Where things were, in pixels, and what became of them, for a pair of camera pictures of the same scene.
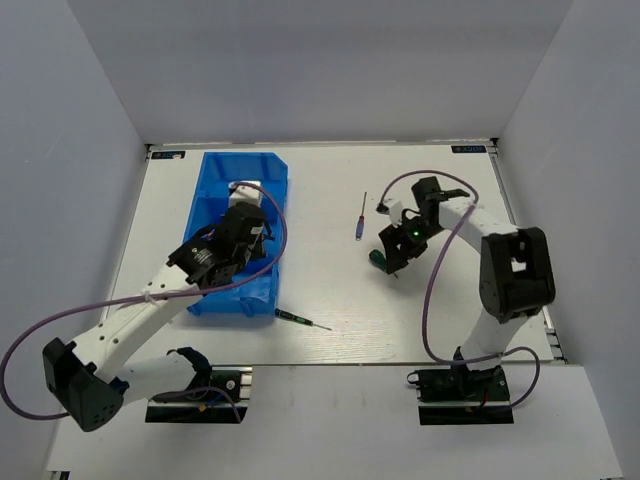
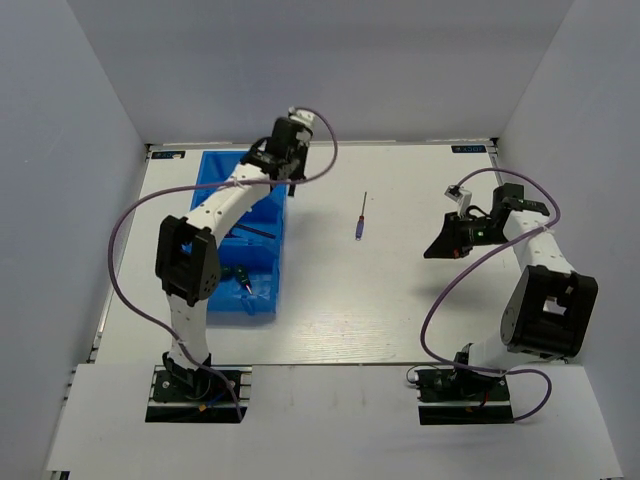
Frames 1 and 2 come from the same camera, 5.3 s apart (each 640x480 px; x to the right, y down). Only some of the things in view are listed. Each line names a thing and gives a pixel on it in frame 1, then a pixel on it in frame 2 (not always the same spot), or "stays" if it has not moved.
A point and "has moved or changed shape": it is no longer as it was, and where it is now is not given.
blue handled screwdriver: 361,221 stays
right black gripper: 396,259 to 450,241
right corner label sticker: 469,149 stays
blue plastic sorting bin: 258,293 stays
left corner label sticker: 168,155 stays
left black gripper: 260,251 to 299,174
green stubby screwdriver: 377,258 has moved or changed shape
